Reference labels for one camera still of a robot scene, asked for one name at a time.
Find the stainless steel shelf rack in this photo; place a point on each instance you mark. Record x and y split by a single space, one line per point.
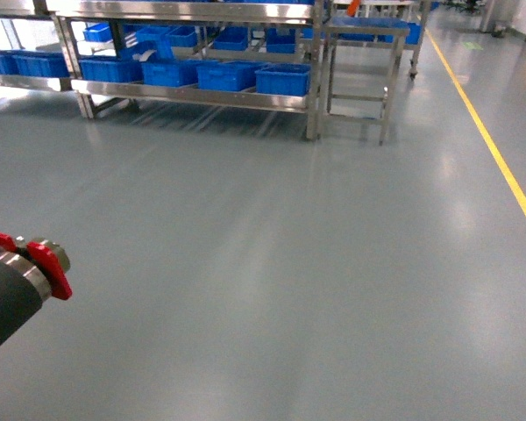
96 97

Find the blue bin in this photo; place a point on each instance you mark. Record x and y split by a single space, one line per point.
170 73
231 76
110 69

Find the black robot arm red joint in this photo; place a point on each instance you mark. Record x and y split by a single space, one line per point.
31 272

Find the small stainless steel table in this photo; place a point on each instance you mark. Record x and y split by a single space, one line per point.
360 69

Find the blue bin rightmost lower shelf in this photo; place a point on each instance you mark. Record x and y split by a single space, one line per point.
283 79

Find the blue bin far left rack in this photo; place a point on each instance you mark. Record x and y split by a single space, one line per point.
39 64

